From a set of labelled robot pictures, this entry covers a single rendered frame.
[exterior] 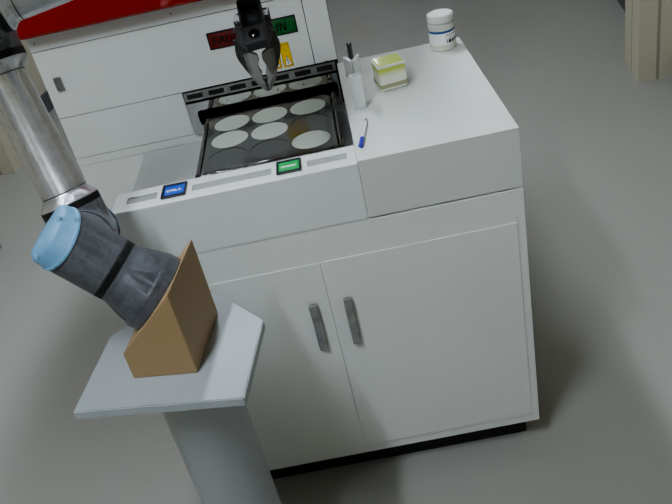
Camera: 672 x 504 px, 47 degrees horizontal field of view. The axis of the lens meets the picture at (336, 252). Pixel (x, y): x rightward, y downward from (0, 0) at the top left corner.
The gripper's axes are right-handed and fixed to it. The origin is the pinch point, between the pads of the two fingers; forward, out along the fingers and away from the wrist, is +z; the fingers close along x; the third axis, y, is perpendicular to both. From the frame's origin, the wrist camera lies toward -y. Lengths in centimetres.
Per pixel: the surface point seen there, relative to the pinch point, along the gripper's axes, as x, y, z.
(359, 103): -18.4, 23.4, 17.7
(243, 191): 10.4, -4.0, 20.7
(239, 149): 13.8, 29.3, 25.7
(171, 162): 36, 48, 34
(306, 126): -4.0, 34.8, 25.7
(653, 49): -169, 209, 99
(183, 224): 25.3, -4.0, 25.7
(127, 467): 73, 15, 116
